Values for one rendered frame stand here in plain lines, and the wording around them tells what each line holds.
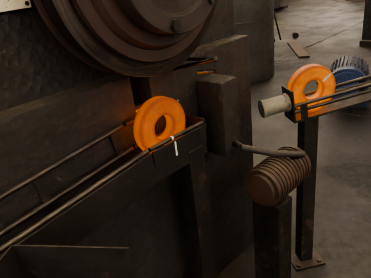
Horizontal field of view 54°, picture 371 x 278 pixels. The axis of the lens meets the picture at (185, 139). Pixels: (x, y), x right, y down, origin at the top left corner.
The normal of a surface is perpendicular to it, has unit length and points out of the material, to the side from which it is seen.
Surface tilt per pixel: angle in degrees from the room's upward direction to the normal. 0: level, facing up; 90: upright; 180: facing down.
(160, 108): 90
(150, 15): 90
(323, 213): 0
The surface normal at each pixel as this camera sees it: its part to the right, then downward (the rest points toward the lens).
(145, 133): 0.70, 0.23
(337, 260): -0.11, -0.90
